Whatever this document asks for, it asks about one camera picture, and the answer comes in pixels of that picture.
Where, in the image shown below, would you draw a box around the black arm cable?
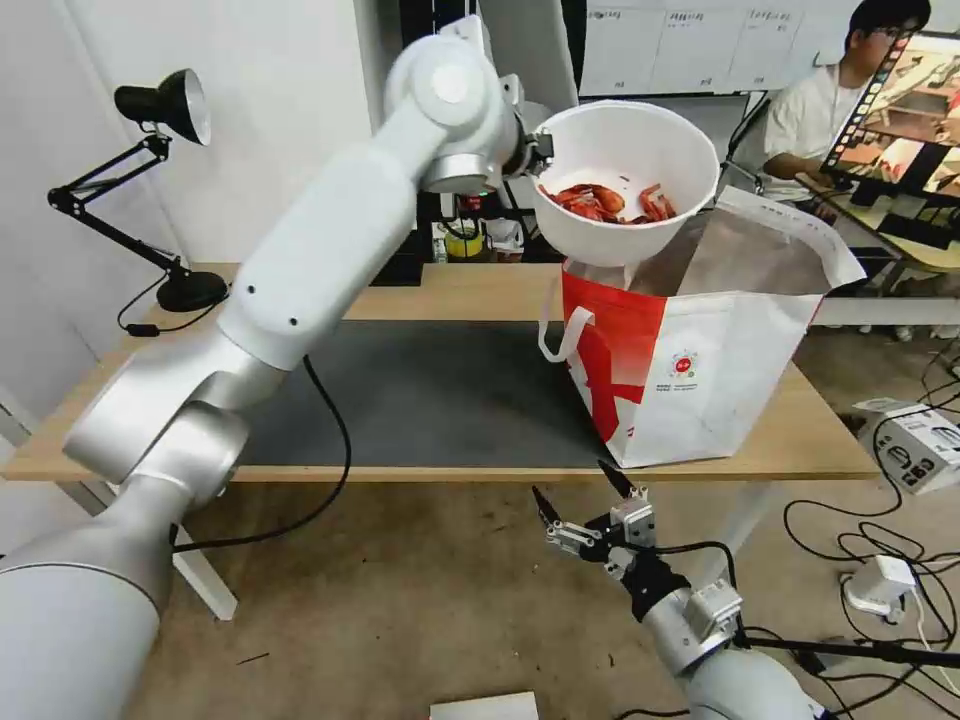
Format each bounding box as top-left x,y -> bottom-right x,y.
169,354 -> 354,555
650,541 -> 751,650

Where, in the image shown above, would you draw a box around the red crayfish shells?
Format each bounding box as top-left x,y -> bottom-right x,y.
541,182 -> 680,226

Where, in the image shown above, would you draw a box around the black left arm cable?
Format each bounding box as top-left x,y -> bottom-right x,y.
169,354 -> 354,555

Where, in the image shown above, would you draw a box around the black tripod bar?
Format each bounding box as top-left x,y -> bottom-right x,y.
738,632 -> 960,670

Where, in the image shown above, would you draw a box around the white table leg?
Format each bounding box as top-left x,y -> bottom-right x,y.
65,479 -> 238,624

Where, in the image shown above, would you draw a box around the black lamp cable with switch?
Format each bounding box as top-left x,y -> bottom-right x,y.
116,275 -> 228,340

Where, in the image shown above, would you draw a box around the black floor cable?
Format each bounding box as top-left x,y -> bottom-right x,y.
783,464 -> 960,601

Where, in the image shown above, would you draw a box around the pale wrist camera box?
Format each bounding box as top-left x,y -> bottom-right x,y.
609,498 -> 658,553

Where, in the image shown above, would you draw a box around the white power adapter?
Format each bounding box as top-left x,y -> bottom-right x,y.
839,554 -> 921,625

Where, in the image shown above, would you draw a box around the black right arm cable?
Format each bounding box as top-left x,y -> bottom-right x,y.
650,541 -> 751,650

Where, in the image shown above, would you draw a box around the white plastic bowl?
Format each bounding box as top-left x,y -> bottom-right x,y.
534,100 -> 721,270

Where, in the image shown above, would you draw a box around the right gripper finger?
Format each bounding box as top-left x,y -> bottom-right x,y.
531,485 -> 603,561
596,458 -> 651,507

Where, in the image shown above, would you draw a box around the yellow tape roll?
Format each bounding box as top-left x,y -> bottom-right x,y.
445,227 -> 486,263

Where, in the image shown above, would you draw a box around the black desk mat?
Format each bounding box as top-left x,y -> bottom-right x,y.
238,320 -> 618,468

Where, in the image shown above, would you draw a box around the whiteboard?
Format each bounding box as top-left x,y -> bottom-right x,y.
578,0 -> 875,99

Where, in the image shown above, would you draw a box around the computer monitor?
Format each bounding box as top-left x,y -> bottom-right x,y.
819,29 -> 960,256

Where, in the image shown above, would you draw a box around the person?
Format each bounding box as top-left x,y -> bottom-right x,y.
761,0 -> 933,205

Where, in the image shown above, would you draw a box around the red and white takeout bag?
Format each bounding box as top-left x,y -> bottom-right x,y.
538,185 -> 868,470

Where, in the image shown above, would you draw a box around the white cardboard box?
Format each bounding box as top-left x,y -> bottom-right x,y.
853,397 -> 960,497

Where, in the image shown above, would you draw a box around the white paper sheet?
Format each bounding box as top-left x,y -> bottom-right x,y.
429,691 -> 540,720

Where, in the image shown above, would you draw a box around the black office chair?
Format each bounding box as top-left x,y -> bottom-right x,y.
721,89 -> 775,198

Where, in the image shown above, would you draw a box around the black desk lamp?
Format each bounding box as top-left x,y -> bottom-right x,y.
47,68 -> 231,313

